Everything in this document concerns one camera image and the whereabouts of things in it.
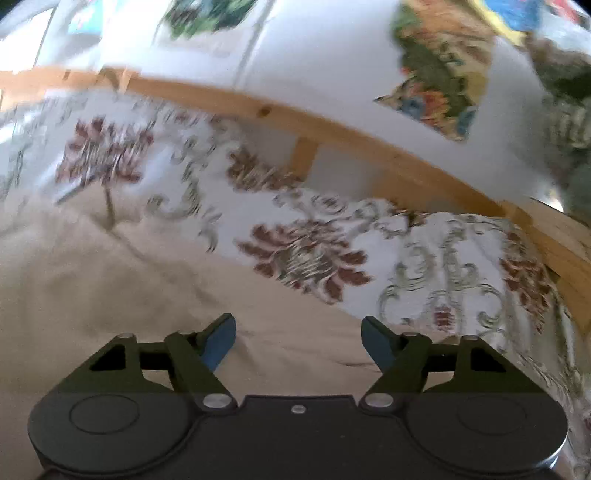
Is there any curled cartoon wall poster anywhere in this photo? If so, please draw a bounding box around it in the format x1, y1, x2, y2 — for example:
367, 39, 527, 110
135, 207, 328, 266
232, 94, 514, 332
66, 0, 110, 37

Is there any wooden bed frame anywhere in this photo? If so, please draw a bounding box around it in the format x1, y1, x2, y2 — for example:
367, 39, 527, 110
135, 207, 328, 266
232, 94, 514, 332
0, 66, 591, 320

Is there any floral patterned bedsheet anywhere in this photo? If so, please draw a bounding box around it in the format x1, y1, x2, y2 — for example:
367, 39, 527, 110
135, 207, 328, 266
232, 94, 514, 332
0, 88, 591, 480

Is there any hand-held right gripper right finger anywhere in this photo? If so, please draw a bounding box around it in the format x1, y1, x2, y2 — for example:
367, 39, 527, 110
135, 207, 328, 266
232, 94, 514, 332
357, 316, 537, 412

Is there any white wall pipe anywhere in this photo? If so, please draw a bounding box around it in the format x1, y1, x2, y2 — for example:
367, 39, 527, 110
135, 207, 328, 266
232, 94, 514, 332
235, 0, 279, 89

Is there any blond cartoon character wall poster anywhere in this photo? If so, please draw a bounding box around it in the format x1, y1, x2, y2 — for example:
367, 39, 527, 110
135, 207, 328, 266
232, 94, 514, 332
156, 0, 260, 57

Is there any clear plastic bag of clothes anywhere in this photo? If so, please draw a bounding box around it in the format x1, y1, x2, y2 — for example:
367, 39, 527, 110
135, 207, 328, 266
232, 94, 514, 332
525, 31, 591, 219

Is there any landscape wall poster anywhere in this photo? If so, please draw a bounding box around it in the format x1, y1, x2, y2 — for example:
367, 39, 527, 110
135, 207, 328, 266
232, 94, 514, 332
373, 0, 494, 143

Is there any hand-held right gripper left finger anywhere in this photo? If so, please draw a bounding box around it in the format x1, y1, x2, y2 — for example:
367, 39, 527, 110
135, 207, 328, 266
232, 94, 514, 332
59, 312, 239, 415

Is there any beige hooded jacket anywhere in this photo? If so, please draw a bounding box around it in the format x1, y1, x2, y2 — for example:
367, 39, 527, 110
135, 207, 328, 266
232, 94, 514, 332
0, 185, 407, 480

